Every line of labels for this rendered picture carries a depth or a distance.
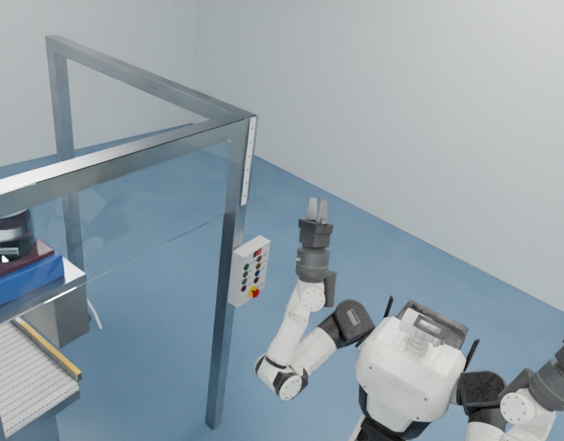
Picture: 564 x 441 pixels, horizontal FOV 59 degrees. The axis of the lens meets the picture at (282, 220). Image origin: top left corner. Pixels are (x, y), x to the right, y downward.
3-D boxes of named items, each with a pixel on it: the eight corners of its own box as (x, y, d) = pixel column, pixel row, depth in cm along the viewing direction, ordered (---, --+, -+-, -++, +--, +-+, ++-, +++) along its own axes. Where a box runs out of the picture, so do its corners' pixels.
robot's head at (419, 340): (403, 327, 144) (411, 304, 139) (436, 345, 140) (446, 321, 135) (394, 339, 139) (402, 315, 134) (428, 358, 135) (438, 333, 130)
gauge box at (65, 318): (90, 331, 157) (86, 281, 147) (59, 349, 150) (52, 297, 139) (49, 297, 167) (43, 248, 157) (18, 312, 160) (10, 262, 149)
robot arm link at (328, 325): (312, 332, 158) (341, 304, 162) (331, 354, 155) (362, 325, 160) (318, 324, 147) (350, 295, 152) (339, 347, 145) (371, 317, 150)
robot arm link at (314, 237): (317, 218, 142) (313, 259, 144) (288, 218, 138) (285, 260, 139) (343, 225, 131) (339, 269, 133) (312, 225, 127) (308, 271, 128)
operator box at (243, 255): (264, 290, 217) (271, 241, 204) (237, 309, 205) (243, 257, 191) (252, 283, 220) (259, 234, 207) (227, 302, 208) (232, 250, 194)
